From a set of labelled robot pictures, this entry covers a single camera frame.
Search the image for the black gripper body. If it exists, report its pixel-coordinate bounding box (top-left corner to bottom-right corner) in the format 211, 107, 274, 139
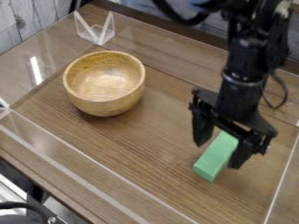
190, 72, 278, 155

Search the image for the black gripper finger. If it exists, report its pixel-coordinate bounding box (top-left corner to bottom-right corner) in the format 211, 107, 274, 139
191, 110, 214, 147
229, 137, 257, 169

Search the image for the green rectangular block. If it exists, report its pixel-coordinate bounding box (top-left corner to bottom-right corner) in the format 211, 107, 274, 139
191, 131, 239, 182

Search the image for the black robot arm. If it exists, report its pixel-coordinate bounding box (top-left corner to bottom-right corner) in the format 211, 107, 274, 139
190, 0, 294, 169

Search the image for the wooden bowl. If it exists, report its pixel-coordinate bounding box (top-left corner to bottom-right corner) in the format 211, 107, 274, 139
63, 51, 146, 116

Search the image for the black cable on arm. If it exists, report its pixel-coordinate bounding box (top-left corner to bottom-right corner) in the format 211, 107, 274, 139
261, 69, 290, 110

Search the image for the clear acrylic corner bracket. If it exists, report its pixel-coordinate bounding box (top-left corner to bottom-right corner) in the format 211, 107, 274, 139
74, 10, 115, 46

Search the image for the black stand with cable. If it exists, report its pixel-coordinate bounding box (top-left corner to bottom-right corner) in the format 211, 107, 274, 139
0, 196, 62, 224

